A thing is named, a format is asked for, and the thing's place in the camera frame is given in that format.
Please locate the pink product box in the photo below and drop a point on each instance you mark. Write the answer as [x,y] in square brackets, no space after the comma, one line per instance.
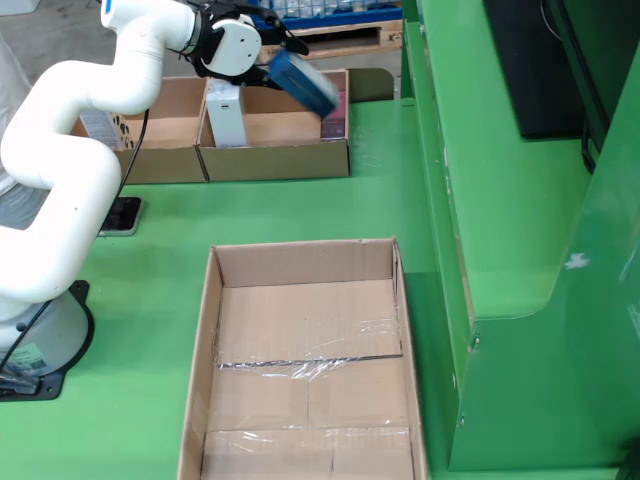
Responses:
[334,127]

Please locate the green metal cabinet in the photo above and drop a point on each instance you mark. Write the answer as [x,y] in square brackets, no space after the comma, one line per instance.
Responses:
[500,200]

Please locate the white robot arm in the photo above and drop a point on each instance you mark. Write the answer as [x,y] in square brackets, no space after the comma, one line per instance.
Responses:
[60,240]

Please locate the blue rectangular product box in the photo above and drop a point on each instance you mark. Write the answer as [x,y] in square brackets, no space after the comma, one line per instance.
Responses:
[305,85]

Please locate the large shallow cardboard tray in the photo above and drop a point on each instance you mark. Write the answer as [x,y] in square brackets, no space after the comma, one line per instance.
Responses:
[310,320]

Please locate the black flat monitor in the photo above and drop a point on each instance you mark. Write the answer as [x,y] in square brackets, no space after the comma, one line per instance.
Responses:
[530,75]

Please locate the white carton with black spots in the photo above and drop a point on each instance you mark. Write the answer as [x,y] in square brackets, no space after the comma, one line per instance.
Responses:
[100,127]

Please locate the smartphone in clear case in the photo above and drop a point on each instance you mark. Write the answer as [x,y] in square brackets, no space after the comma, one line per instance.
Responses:
[125,217]

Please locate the clear plastic bagged goods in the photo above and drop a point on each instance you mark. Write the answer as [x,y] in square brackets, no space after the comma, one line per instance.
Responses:
[340,4]

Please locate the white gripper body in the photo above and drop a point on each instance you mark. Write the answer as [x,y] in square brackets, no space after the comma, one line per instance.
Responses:
[235,45]

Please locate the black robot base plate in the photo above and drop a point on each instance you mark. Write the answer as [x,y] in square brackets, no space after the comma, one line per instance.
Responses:
[50,387]

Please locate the plain white tall carton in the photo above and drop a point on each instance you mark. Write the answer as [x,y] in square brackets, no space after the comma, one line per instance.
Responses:
[227,120]

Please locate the white floor container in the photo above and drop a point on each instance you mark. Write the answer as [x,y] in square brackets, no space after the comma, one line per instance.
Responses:
[17,6]

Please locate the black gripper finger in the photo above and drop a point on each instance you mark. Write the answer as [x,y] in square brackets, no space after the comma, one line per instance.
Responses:
[257,76]
[277,27]

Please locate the wooden pallet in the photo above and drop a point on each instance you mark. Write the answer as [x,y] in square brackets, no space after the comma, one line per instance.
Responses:
[350,47]

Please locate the cardboard box with spotted carton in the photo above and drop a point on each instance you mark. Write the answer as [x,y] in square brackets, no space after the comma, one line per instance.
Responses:
[165,165]

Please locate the cardboard box with flap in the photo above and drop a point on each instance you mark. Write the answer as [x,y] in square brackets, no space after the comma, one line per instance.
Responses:
[280,162]

